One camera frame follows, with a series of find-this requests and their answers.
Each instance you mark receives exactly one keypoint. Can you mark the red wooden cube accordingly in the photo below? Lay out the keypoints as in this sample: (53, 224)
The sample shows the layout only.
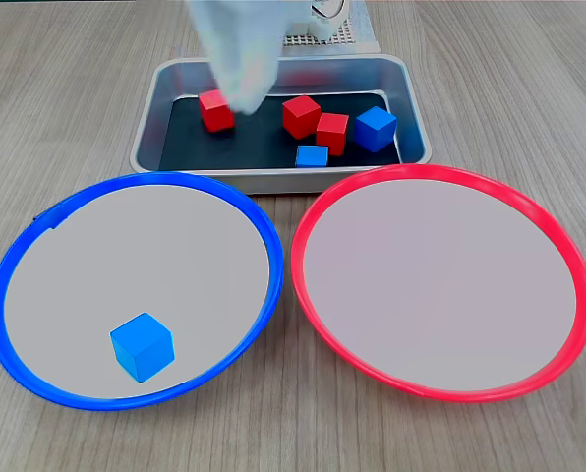
(332, 133)
(216, 115)
(300, 118)

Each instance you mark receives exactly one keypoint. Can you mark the white dish red rim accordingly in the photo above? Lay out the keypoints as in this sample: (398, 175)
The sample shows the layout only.
(440, 295)

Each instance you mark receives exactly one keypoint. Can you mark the blue wooden cube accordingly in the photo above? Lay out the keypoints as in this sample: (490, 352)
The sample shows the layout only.
(375, 129)
(312, 156)
(143, 349)

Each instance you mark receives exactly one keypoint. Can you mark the silver metal tray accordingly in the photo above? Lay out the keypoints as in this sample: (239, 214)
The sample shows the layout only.
(411, 123)

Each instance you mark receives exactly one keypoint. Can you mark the white mesh anti-slip mat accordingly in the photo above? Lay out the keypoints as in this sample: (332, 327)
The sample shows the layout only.
(349, 35)

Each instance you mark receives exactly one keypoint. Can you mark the black tray liner mat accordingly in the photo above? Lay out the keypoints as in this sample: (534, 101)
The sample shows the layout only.
(263, 142)

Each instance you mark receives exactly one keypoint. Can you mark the white dish blue rim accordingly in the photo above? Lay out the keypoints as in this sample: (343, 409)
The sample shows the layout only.
(126, 255)

